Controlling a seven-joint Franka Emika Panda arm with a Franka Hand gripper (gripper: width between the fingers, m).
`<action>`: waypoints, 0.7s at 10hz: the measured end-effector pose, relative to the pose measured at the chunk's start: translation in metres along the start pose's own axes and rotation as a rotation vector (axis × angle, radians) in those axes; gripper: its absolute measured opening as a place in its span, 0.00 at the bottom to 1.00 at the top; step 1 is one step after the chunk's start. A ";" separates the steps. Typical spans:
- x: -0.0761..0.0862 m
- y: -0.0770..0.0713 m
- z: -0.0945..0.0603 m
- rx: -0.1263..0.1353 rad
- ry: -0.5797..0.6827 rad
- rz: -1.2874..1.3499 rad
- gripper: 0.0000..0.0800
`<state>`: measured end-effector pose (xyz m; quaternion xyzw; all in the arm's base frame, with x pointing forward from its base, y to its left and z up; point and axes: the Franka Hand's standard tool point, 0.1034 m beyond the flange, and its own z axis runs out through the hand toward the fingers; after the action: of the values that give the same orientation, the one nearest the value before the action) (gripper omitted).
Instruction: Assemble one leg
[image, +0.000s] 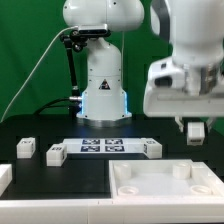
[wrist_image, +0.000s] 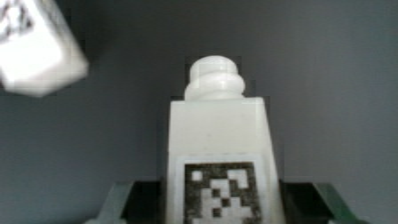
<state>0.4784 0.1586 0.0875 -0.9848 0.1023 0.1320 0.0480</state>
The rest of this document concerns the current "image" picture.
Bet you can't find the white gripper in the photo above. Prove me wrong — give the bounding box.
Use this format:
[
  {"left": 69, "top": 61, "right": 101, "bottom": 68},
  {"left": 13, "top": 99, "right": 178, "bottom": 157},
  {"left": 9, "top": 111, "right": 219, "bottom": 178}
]
[{"left": 143, "top": 57, "right": 224, "bottom": 132}]

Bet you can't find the white square tabletop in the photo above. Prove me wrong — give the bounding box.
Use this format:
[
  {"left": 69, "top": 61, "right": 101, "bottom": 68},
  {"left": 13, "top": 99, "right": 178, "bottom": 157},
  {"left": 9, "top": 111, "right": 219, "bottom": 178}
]
[{"left": 109, "top": 160, "right": 224, "bottom": 200}]

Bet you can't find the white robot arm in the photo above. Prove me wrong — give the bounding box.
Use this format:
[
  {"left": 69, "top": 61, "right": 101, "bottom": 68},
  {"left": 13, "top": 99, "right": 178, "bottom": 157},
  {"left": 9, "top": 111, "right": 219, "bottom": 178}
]
[{"left": 63, "top": 0, "right": 224, "bottom": 126}]

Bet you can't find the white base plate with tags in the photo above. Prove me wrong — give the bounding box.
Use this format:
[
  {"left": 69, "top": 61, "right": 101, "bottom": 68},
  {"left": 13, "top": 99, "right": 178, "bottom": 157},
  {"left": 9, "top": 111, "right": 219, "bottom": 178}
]
[{"left": 63, "top": 138, "right": 144, "bottom": 154}]

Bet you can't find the grey camera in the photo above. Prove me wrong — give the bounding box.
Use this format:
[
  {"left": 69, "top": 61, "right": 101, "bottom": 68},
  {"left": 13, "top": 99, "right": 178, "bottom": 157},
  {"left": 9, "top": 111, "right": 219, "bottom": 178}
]
[{"left": 71, "top": 24, "right": 110, "bottom": 38}]

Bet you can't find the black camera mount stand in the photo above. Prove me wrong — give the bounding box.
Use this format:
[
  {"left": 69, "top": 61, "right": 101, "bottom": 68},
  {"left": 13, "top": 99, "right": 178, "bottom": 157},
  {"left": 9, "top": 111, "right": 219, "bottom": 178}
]
[{"left": 59, "top": 29, "right": 88, "bottom": 118}]

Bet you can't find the black cable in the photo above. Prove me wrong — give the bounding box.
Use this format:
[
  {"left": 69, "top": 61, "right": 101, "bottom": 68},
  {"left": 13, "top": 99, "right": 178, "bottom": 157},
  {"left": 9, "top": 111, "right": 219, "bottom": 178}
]
[{"left": 33, "top": 97, "right": 72, "bottom": 116}]

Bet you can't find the white cable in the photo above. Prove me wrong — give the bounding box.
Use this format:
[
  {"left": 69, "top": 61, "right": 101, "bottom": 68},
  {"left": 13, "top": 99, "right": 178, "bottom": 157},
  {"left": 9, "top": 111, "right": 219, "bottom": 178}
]
[{"left": 0, "top": 25, "right": 80, "bottom": 123}]

